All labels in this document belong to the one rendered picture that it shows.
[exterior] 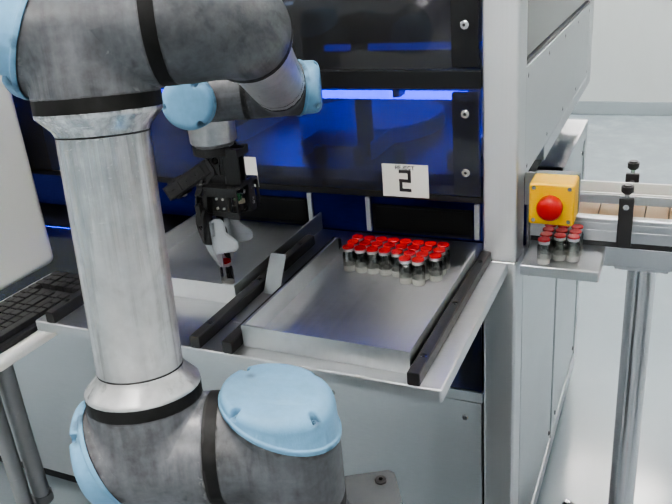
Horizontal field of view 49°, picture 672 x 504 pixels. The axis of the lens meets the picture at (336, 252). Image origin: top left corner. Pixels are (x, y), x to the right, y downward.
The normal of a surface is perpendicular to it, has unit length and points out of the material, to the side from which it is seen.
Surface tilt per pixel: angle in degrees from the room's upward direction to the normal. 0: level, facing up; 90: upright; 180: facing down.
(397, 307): 0
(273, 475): 90
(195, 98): 90
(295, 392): 8
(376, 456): 90
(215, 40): 108
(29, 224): 90
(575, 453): 0
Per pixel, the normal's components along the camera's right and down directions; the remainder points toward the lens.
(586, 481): -0.08, -0.91
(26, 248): 0.90, 0.11
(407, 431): -0.40, 0.40
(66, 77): -0.11, 0.27
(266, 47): 0.77, 0.55
